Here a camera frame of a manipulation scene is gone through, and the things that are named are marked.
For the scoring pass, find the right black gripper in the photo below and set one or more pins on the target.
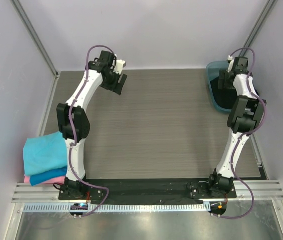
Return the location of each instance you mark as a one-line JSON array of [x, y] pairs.
[[226, 81]]

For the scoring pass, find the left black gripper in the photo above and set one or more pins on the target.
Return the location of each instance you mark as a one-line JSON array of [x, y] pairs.
[[110, 87]]

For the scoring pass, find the black t shirt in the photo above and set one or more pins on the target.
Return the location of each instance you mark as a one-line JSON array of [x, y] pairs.
[[224, 99]]

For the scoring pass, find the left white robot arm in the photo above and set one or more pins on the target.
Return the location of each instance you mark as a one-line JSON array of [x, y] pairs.
[[74, 125]]

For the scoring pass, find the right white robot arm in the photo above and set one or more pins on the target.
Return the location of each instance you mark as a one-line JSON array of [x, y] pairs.
[[241, 123]]

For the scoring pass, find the teal plastic bin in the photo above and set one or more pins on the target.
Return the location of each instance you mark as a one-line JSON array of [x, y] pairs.
[[243, 82]]

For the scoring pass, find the light blue folded shirt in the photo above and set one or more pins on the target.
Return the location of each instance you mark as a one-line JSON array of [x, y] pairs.
[[45, 153]]

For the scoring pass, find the dark blue folded shirt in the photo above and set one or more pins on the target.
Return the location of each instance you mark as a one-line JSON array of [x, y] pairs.
[[38, 178]]

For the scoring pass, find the pink folded shirt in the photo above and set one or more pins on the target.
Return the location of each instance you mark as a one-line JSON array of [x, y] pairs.
[[59, 180]]

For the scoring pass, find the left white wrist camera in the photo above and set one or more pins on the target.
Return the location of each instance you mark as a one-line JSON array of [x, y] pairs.
[[119, 66]]

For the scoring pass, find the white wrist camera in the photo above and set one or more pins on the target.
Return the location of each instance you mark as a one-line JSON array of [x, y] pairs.
[[230, 60], [119, 66]]

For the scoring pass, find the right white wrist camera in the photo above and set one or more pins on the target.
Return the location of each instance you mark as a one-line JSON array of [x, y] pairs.
[[230, 60]]

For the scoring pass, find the right frame post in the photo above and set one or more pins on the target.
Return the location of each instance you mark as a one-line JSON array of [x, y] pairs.
[[261, 20]]

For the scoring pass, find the frame post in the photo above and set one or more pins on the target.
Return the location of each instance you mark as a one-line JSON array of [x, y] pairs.
[[34, 36], [261, 20]]

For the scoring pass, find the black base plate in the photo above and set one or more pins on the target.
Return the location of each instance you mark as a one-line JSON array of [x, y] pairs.
[[155, 192]]

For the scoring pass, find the left frame post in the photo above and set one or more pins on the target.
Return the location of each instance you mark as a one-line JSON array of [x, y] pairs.
[[34, 36]]

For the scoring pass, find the aluminium extrusion rail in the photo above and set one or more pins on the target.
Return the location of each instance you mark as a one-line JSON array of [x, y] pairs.
[[46, 193]]

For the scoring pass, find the slotted cable duct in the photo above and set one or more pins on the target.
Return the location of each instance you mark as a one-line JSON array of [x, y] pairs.
[[71, 207]]

